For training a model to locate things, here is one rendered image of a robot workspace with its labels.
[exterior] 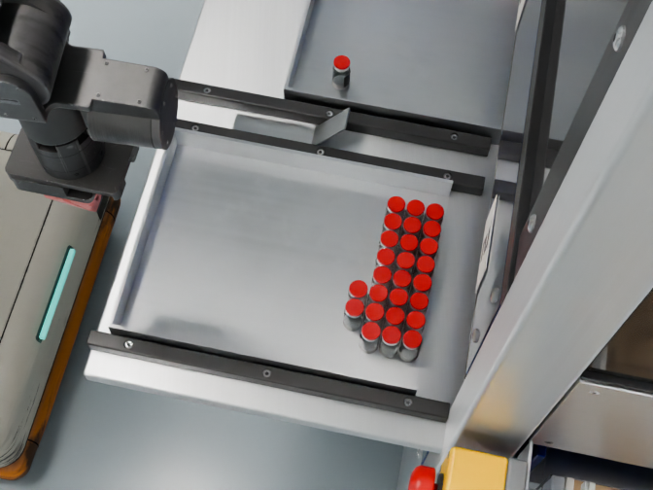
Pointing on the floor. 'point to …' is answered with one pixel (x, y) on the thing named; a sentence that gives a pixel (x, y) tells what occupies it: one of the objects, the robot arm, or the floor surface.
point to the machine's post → (569, 274)
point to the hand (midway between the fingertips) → (93, 200)
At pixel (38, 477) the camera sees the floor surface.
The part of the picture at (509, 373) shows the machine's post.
